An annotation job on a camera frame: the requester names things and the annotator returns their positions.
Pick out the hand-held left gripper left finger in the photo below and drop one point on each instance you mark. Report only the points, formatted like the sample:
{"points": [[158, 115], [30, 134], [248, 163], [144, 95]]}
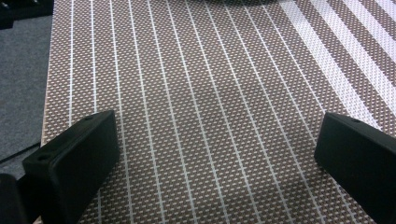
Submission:
{"points": [[74, 161]]}

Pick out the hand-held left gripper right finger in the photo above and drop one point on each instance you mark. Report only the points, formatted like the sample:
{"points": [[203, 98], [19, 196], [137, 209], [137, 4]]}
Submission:
{"points": [[361, 155]]}

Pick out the brown striped woven placemat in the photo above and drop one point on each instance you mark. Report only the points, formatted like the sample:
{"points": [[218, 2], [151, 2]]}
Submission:
{"points": [[218, 93]]}

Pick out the black equipment base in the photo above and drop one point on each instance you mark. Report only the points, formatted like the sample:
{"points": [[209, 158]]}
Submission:
{"points": [[21, 9]]}

